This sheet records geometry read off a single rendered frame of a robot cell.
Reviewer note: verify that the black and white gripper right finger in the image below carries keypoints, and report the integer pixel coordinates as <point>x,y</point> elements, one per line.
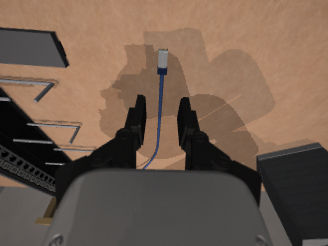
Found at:
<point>201,154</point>

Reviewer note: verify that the white cable plug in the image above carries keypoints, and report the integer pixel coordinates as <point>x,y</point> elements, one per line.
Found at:
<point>162,62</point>

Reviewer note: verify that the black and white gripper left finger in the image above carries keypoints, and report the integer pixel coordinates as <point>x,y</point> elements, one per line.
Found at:
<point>120,151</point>

